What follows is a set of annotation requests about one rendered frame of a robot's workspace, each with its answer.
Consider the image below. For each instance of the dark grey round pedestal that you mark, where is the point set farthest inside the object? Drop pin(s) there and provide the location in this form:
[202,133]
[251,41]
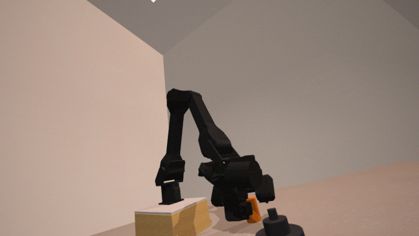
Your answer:
[278,225]

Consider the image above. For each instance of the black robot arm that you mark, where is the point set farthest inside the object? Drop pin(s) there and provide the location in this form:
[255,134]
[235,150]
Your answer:
[237,171]

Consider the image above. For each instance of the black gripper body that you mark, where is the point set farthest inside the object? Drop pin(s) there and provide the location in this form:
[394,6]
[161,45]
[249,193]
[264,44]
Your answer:
[263,194]

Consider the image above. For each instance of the orange knob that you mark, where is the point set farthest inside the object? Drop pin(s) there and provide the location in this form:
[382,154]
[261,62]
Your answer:
[255,217]

